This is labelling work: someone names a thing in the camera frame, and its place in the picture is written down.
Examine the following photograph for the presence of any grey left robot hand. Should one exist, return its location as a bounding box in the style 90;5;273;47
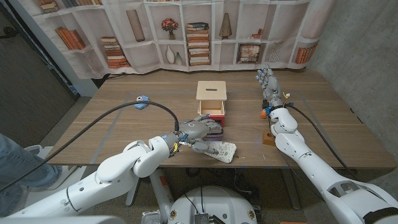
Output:
169;113;224;155

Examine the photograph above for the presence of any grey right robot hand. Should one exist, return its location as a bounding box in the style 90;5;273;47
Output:
255;63;285;108

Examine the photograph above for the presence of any white patterned pen bag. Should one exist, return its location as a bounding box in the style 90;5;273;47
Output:
205;140;238;164

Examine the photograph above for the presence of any wooden drawer with red front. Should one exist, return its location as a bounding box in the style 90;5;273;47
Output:
197;99;226;138

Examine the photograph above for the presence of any brown toy brick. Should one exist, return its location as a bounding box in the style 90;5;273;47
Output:
262;129;277;147

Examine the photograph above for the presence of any light wooden box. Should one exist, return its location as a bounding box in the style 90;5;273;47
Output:
196;80;228;101

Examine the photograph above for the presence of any white cylinder with orange label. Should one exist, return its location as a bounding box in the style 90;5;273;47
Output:
149;169;175;218

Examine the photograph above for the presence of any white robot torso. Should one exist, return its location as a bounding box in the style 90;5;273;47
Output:
167;185;258;224

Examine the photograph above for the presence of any white table leg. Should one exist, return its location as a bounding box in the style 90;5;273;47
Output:
125;177;141;207

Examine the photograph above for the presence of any printed bookshelf backdrop cloth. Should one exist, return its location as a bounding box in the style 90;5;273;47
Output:
12;0;338;80

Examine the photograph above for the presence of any grey table leg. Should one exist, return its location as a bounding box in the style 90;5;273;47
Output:
281;169;301;210

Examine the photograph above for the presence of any person in blue jeans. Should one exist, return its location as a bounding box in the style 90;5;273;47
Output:
0;133;63;217

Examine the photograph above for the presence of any blue toy camera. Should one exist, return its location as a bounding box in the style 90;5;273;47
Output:
134;95;150;110

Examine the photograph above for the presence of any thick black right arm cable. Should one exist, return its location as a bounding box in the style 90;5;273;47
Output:
285;103;358;180

